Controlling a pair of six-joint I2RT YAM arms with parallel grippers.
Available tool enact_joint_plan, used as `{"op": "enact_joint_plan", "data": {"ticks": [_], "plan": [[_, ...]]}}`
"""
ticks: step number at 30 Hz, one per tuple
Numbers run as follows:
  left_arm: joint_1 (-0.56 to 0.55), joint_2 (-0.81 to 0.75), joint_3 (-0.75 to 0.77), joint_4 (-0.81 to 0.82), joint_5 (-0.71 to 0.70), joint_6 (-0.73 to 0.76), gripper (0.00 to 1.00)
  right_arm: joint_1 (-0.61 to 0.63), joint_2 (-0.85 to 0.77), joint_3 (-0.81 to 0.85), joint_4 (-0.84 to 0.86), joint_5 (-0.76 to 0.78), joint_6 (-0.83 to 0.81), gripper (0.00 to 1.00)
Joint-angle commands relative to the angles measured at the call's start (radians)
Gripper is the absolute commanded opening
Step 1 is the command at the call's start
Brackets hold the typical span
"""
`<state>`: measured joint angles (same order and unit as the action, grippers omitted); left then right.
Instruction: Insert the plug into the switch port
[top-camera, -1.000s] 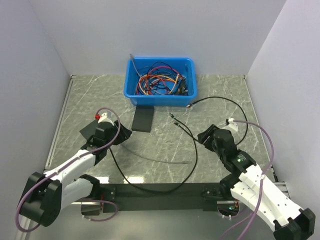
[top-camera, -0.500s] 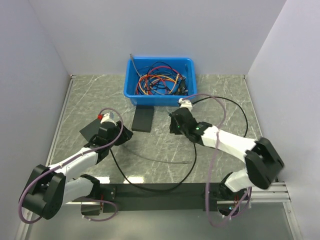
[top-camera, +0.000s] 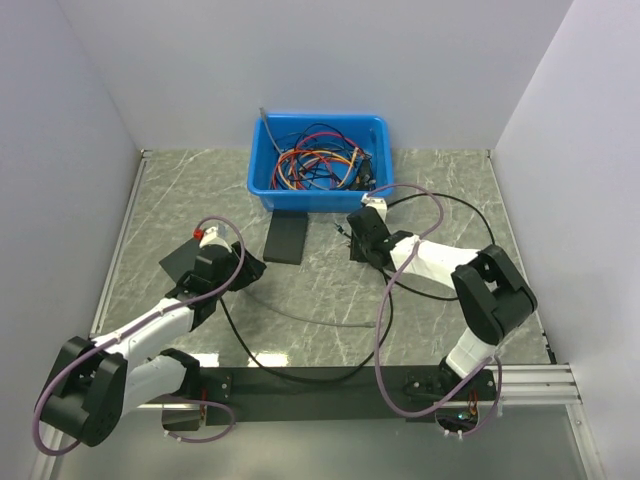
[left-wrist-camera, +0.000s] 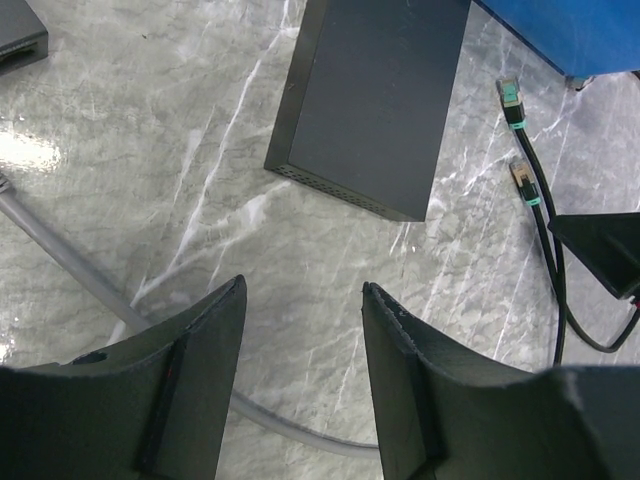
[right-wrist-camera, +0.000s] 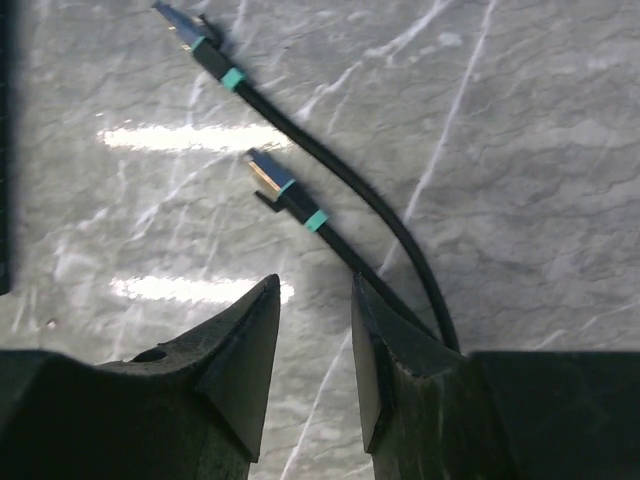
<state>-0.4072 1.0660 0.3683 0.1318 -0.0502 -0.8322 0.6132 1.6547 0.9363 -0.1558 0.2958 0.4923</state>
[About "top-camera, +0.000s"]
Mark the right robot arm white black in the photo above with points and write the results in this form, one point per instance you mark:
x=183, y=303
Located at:
x=494, y=297

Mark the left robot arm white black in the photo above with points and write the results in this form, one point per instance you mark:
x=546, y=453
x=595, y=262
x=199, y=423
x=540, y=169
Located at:
x=94, y=383

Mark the black network switch box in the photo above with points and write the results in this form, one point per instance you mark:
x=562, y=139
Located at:
x=181, y=260

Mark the black cable teal plug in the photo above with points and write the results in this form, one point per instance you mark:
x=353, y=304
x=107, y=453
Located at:
x=420, y=292

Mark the blue plastic bin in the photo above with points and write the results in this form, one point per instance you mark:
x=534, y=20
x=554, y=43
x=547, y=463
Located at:
x=320, y=163

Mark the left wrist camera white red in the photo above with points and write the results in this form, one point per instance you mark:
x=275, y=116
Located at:
x=215, y=235

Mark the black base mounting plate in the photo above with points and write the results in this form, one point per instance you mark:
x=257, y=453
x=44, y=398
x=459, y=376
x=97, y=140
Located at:
x=321, y=393

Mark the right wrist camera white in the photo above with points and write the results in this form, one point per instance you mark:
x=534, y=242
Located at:
x=379, y=204

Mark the black flat box far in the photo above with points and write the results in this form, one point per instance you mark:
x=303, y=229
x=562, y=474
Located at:
x=286, y=237

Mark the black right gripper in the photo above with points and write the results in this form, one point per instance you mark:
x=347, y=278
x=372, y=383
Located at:
x=355, y=253

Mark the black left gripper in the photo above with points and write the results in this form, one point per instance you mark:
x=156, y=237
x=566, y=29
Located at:
x=250, y=270

